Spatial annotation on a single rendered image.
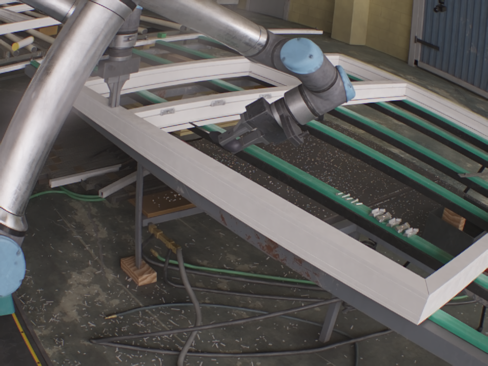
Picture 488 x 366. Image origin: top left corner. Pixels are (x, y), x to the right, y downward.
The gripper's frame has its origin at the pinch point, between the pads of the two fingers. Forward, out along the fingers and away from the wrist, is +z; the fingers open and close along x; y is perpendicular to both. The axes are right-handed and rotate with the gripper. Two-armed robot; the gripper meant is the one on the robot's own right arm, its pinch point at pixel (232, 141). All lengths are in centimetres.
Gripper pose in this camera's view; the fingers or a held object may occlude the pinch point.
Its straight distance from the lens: 160.3
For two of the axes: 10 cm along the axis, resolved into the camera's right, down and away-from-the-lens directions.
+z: -8.4, 4.4, 3.3
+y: -2.0, -8.0, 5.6
